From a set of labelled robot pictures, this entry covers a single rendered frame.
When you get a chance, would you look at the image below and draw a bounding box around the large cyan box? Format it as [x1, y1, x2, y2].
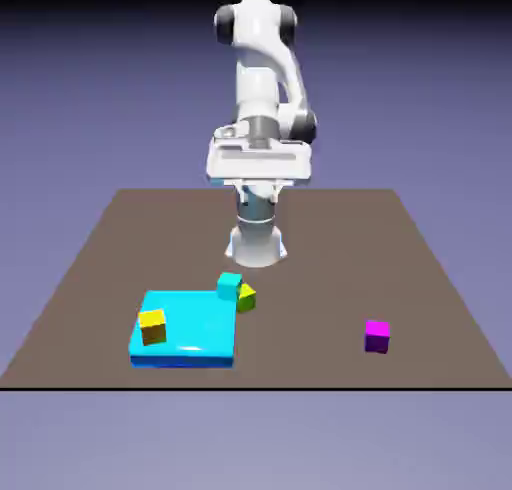
[128, 289, 238, 370]

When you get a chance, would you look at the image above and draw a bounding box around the small teal cube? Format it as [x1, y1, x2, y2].
[216, 272, 244, 302]

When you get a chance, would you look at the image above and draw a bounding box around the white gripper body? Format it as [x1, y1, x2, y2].
[205, 137, 313, 188]

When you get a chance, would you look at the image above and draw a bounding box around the small magenta cube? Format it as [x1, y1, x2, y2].
[364, 320, 391, 355]

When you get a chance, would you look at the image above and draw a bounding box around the small yellow cube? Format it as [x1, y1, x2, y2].
[137, 308, 168, 347]

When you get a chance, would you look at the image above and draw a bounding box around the small lime green cube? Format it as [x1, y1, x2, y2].
[236, 282, 257, 314]

